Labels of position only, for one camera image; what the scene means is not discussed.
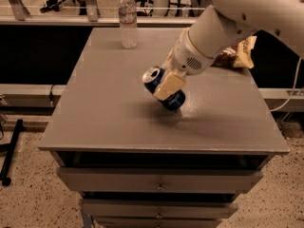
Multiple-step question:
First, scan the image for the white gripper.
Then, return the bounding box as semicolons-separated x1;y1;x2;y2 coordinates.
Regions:
153;28;215;101

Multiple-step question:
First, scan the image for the blue pepsi can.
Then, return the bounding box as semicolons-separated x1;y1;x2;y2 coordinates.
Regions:
142;66;185;111

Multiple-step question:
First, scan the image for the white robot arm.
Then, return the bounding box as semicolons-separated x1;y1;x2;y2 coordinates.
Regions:
154;0;304;101

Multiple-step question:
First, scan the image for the brown yellow snack bag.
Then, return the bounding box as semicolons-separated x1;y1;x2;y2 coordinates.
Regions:
214;36;257;68

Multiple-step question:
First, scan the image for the clear plastic water bottle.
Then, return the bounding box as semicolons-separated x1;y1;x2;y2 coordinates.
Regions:
118;0;137;48

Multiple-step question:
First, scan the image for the grey drawer cabinet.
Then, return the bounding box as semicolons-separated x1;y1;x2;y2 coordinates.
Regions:
37;27;291;228

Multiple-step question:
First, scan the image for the top grey drawer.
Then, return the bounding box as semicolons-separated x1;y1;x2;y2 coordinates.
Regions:
58;167;263;194

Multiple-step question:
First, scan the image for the grey drawer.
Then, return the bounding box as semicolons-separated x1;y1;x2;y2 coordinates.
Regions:
58;167;263;194
80;199;238;219
95;217;221;228

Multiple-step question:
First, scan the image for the person's black shoe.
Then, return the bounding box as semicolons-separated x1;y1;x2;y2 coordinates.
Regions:
40;0;59;13

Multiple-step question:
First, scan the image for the middle grey drawer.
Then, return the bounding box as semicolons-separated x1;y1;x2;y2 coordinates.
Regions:
80;199;238;219

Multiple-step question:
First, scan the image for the bottom grey drawer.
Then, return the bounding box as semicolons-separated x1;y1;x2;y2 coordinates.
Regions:
95;217;221;228

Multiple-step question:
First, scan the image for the metal railing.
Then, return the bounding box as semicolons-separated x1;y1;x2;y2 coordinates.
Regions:
0;0;205;26

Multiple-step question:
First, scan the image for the black pole on floor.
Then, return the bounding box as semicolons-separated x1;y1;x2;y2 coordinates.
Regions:
0;119;25;186

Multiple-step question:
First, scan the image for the white cable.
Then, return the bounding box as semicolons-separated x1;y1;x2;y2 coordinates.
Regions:
269;56;302;113

